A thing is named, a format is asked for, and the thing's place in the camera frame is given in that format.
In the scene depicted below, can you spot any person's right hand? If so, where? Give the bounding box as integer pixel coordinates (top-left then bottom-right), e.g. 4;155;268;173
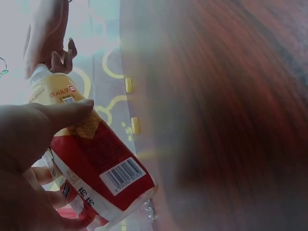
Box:
23;0;78;80

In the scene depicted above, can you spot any person's left hand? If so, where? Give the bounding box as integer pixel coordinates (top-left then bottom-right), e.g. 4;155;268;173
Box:
0;99;95;231

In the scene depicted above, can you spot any red yellow label drink bottle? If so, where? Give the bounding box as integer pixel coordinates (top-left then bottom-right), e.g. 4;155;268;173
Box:
27;63;159;225

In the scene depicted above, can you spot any yellow clip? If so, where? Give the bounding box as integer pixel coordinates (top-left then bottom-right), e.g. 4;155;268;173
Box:
130;117;141;135
124;77;134;93

